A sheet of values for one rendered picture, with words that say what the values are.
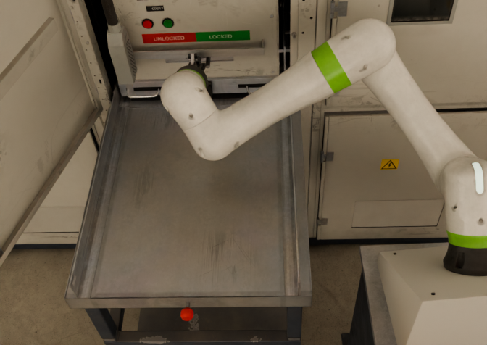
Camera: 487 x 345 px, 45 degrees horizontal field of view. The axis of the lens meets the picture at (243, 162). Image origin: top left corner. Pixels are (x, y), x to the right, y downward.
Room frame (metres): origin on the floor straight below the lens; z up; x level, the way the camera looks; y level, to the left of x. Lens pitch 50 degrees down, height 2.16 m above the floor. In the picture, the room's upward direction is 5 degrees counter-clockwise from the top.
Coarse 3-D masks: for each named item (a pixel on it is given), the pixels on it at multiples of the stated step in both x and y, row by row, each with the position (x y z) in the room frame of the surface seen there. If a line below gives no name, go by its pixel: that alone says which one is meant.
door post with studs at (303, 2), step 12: (300, 0) 1.35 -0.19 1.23; (312, 0) 1.34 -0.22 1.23; (300, 12) 1.35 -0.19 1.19; (312, 12) 1.34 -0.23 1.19; (300, 24) 1.35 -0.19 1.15; (312, 24) 1.34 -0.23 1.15; (300, 36) 1.34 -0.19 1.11; (312, 36) 1.34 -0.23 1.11; (300, 48) 1.34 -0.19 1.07; (312, 48) 1.34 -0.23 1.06
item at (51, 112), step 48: (0, 0) 1.23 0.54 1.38; (48, 0) 1.37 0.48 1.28; (0, 48) 1.17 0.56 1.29; (48, 48) 1.31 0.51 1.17; (0, 96) 1.08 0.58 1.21; (48, 96) 1.24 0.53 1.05; (96, 96) 1.39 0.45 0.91; (0, 144) 1.04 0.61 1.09; (48, 144) 1.17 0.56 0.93; (0, 192) 0.97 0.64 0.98; (48, 192) 1.07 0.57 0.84; (0, 240) 0.90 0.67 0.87
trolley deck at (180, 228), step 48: (144, 144) 1.22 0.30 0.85; (144, 192) 1.04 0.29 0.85; (192, 192) 1.02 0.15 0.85; (240, 192) 1.01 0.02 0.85; (144, 240) 0.87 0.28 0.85; (192, 240) 0.86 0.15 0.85; (240, 240) 0.85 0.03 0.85; (96, 288) 0.74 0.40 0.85; (144, 288) 0.73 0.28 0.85; (192, 288) 0.72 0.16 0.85; (240, 288) 0.70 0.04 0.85
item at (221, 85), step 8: (280, 72) 1.40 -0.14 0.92; (136, 80) 1.43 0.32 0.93; (144, 80) 1.42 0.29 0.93; (152, 80) 1.42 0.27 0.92; (160, 80) 1.42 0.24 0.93; (208, 80) 1.40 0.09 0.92; (216, 80) 1.40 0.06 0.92; (224, 80) 1.40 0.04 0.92; (232, 80) 1.39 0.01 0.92; (240, 80) 1.39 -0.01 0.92; (248, 80) 1.39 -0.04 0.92; (256, 80) 1.39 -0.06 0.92; (264, 80) 1.39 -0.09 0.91; (120, 88) 1.43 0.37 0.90; (136, 88) 1.42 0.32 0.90; (144, 88) 1.42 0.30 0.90; (152, 88) 1.42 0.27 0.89; (160, 88) 1.42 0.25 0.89; (216, 88) 1.40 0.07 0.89; (224, 88) 1.40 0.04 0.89; (232, 88) 1.39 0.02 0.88; (240, 88) 1.39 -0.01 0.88; (256, 88) 1.39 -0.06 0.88
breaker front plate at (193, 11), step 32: (128, 0) 1.43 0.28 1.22; (160, 0) 1.42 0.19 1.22; (192, 0) 1.41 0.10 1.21; (224, 0) 1.41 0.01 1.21; (256, 0) 1.40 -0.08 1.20; (128, 32) 1.43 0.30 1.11; (160, 32) 1.42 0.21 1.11; (192, 32) 1.42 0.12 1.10; (256, 32) 1.40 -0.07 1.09; (160, 64) 1.42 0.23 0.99; (224, 64) 1.41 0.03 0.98; (256, 64) 1.40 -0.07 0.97
